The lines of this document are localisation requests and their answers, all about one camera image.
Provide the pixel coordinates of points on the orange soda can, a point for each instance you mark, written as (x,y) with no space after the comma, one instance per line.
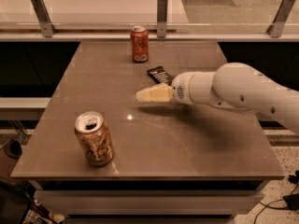
(139,37)

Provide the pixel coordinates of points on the left metal railing bracket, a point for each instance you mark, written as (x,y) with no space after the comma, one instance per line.
(46,27)

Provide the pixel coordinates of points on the metal railing bracket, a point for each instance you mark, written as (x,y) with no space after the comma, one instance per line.
(162,7)
(46,27)
(276,27)

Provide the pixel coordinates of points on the gold brown open can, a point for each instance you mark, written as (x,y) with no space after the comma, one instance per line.
(94,137)

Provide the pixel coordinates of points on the dark bin at left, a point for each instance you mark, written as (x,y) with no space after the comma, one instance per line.
(10,153)

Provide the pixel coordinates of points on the right metal railing bracket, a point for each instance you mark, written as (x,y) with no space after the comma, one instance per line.
(276,27)

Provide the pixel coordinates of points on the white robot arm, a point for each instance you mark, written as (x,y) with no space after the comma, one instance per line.
(234,87)

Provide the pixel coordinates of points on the black power adapter with cable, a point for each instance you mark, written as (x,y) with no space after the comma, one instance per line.
(291,201)

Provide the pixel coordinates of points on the middle metal railing bracket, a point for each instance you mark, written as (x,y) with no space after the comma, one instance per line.
(162,7)

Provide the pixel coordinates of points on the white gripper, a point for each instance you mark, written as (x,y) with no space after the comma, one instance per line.
(179,88)

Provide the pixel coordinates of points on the black rxbar chocolate wrapper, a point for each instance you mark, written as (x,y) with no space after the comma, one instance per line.
(159,75)

